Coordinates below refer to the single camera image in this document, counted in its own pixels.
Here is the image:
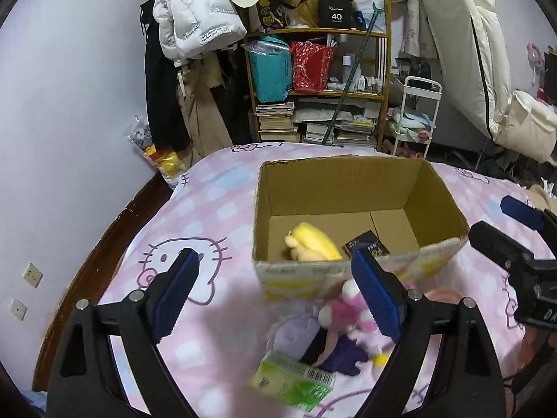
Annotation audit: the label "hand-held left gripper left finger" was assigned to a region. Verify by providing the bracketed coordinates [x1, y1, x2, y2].
[46, 248, 201, 418]

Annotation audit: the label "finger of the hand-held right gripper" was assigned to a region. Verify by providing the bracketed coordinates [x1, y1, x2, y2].
[500, 196, 557, 232]
[469, 221, 537, 271]

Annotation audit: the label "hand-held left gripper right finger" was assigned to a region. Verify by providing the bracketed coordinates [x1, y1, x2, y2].
[350, 248, 508, 418]

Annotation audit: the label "pink plush bear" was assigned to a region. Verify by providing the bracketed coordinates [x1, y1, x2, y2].
[320, 279, 379, 340]

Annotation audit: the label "purple plush doll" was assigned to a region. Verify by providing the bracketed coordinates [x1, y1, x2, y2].
[266, 307, 390, 377]

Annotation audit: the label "brown cardboard box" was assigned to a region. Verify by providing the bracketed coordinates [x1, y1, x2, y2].
[252, 155, 471, 301]

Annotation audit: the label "green tissue packet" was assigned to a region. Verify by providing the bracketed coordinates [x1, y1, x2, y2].
[249, 350, 336, 411]

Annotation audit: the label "small black box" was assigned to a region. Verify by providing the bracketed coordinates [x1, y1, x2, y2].
[344, 231, 390, 258]

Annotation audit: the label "yellow plush toy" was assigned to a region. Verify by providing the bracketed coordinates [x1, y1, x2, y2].
[284, 222, 344, 262]

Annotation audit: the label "pink cat print blanket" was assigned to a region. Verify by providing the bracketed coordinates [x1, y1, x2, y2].
[93, 141, 557, 418]

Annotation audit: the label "clear bag of toys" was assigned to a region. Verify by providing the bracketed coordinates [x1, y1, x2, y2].
[128, 115, 188, 184]

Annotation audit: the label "folded pastel cloths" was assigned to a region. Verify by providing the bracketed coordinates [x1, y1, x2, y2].
[387, 107, 436, 140]

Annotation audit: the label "pink fan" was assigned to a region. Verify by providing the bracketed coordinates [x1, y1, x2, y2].
[526, 44, 547, 83]

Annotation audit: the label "white trolley cart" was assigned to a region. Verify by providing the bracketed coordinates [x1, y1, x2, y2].
[394, 76, 442, 160]

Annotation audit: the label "cream mattress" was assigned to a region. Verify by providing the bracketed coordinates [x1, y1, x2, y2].
[418, 0, 557, 164]

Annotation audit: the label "beige hanging coat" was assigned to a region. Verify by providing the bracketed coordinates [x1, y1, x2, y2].
[176, 52, 233, 162]

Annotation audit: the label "pile of books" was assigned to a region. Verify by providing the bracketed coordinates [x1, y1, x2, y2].
[254, 98, 379, 149]

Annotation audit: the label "black hanging coat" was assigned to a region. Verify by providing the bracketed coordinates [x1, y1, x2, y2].
[140, 0, 192, 151]

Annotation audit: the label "row of white bottles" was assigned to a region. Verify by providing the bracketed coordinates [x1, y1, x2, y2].
[342, 54, 384, 94]

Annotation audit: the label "green pole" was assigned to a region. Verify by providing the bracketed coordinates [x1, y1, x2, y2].
[321, 2, 386, 145]

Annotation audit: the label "cream floral curtain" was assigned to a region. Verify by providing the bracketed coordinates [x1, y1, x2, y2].
[402, 0, 438, 59]

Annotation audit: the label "red patterned bag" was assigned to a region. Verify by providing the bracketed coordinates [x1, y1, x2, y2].
[289, 41, 336, 93]

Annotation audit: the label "teal bag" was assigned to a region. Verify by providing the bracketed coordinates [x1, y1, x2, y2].
[248, 37, 292, 103]

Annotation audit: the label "black box with white print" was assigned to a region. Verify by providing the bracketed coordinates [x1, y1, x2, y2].
[319, 0, 358, 29]

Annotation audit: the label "wooden bookshelf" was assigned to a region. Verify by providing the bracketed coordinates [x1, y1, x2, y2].
[244, 0, 392, 153]

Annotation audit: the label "white puffer jacket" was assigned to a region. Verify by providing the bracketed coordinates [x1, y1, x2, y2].
[152, 0, 248, 59]

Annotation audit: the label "yellow and black printed bag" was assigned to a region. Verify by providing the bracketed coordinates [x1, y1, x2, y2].
[257, 0, 320, 31]

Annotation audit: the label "dark wooden bed frame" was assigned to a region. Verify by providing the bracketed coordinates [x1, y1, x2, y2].
[32, 170, 175, 393]

